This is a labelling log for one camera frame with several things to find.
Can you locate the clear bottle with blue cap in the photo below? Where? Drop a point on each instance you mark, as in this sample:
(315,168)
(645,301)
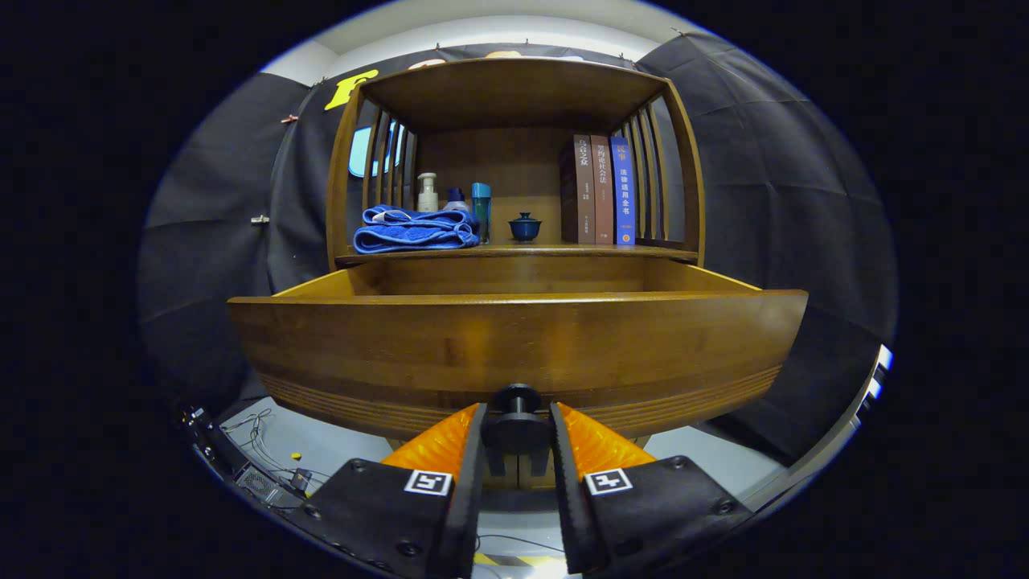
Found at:
(481,209)

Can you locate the folded blue towel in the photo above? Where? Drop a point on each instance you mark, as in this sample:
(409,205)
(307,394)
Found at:
(410,233)

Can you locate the white pump bottle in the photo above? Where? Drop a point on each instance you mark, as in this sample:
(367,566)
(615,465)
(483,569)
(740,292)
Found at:
(428,197)

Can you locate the reddish brown book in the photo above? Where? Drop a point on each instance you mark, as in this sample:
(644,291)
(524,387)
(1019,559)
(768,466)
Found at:
(603,193)

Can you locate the wooden drawer with black knob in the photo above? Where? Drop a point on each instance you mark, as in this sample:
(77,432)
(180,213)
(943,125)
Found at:
(514,346)

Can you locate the dark blue lidded teacup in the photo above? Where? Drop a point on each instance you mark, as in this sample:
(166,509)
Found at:
(525,229)

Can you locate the blue book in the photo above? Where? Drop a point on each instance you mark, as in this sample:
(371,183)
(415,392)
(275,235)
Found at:
(622,193)

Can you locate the wooden cabinet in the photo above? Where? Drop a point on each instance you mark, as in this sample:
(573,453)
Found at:
(514,96)

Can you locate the dark brown book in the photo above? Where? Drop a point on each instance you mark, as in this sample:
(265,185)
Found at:
(577,193)

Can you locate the small white blue-capped bottle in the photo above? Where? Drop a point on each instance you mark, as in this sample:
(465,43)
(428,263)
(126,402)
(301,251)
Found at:
(457,203)

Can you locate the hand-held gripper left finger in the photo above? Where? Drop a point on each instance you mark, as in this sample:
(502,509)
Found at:
(470,515)

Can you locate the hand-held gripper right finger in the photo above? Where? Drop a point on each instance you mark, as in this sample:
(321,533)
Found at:
(567,515)

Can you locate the wooden countertop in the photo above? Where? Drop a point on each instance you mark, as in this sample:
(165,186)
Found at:
(547,251)

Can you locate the small grey electronics box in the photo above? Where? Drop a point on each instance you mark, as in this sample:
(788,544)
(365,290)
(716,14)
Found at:
(259,482)

